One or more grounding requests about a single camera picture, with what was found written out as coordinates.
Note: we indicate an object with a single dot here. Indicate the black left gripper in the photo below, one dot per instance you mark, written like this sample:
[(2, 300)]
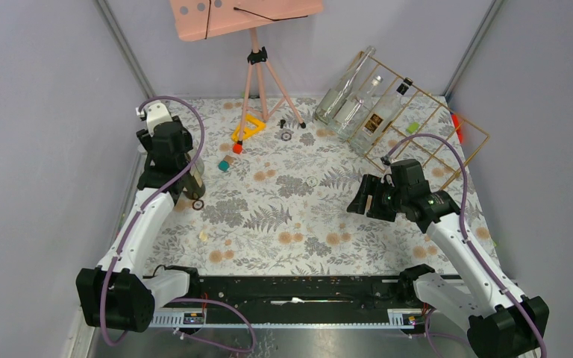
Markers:
[(145, 138)]

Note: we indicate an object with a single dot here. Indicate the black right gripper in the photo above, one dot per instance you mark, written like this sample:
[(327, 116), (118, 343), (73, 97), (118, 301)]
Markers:
[(371, 184)]

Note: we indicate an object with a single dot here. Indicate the dark green wine bottle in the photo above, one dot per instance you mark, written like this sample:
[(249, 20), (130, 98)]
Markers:
[(194, 186)]

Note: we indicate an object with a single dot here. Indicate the clear bottle black cap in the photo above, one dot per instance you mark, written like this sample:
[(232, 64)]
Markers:
[(379, 119)]

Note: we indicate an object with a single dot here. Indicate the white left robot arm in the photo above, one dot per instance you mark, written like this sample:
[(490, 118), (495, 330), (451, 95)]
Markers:
[(116, 294)]

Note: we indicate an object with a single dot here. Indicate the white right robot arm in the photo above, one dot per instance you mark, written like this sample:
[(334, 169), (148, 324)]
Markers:
[(499, 319)]

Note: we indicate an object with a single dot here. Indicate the clear bottle silver cap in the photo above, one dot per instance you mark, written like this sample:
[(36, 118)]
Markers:
[(355, 108)]

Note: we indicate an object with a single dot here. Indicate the tall clear glass bottle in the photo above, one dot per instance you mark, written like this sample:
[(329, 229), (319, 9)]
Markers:
[(338, 93)]

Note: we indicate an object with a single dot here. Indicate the red object behind rack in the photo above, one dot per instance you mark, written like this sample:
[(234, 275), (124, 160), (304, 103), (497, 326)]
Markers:
[(458, 126)]

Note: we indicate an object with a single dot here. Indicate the teal cube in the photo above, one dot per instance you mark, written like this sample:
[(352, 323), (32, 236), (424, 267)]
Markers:
[(224, 166)]

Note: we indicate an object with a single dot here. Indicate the black orange poker chip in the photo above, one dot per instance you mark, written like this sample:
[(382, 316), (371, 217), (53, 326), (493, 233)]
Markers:
[(198, 205)]

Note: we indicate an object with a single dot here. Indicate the green sticky note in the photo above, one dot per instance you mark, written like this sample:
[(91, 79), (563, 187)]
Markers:
[(413, 128)]

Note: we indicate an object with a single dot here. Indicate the floral table cloth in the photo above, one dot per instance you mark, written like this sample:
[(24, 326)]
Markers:
[(261, 218)]

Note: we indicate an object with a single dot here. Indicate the pink music stand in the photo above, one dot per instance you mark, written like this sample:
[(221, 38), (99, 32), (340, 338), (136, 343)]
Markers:
[(202, 20)]

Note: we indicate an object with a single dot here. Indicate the gold wire wine rack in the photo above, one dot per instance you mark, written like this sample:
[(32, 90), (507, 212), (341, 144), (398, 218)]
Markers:
[(435, 145)]

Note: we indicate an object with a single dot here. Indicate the yellow triangle frame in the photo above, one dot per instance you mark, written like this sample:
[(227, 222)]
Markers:
[(252, 127)]

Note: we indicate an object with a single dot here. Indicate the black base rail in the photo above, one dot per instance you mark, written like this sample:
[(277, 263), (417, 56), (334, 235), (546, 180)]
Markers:
[(301, 300)]

